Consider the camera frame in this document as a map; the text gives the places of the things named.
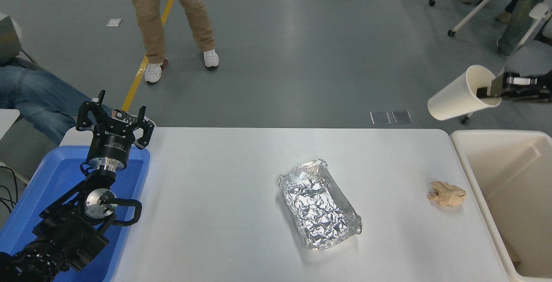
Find crumpled tan paper ball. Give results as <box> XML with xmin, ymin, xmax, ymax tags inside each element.
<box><xmin>427</xmin><ymin>181</ymin><xmax>467</xmax><ymax>207</ymax></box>

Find large pale bin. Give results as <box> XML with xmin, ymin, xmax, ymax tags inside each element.
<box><xmin>450</xmin><ymin>130</ymin><xmax>552</xmax><ymax>282</ymax></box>

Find cream paper cup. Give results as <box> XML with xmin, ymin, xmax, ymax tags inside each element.
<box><xmin>427</xmin><ymin>65</ymin><xmax>502</xmax><ymax>121</ymax></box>

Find clear floor plate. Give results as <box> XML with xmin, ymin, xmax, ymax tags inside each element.
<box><xmin>391</xmin><ymin>110</ymin><xmax>413</xmax><ymax>125</ymax></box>
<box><xmin>370</xmin><ymin>110</ymin><xmax>391</xmax><ymax>125</ymax></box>

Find black cables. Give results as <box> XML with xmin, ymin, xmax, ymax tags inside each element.
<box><xmin>0</xmin><ymin>166</ymin><xmax>19</xmax><ymax>214</ymax></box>

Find grey box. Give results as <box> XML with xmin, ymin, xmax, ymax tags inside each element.
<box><xmin>0</xmin><ymin>15</ymin><xmax>22</xmax><ymax>66</ymax></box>

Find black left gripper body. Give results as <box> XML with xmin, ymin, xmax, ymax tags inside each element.
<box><xmin>86</xmin><ymin>118</ymin><xmax>135</xmax><ymax>165</ymax></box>

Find white side table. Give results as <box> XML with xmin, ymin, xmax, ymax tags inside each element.
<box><xmin>0</xmin><ymin>110</ymin><xmax>20</xmax><ymax>140</ymax></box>

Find blue plastic tray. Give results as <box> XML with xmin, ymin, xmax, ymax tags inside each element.
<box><xmin>0</xmin><ymin>145</ymin><xmax>151</xmax><ymax>282</ymax></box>

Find silver foil tray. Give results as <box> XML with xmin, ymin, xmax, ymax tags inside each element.
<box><xmin>277</xmin><ymin>159</ymin><xmax>362</xmax><ymax>251</ymax></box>

